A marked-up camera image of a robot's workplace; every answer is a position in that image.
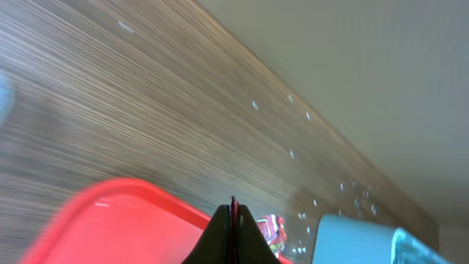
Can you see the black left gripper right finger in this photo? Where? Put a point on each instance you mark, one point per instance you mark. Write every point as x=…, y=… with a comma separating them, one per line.
x=250, y=247

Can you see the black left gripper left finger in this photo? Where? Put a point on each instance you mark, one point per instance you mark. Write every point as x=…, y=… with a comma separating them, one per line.
x=213, y=247

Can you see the red snack wrapper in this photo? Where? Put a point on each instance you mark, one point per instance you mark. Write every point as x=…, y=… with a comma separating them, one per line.
x=271, y=227

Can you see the grey dishwasher rack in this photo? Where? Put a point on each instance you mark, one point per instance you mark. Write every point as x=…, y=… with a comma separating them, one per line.
x=345, y=240

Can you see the red plastic tray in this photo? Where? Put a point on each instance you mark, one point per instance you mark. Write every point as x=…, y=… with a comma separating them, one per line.
x=120, y=221

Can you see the clear plastic bin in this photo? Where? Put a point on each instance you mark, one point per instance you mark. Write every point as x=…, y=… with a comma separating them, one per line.
x=7, y=97

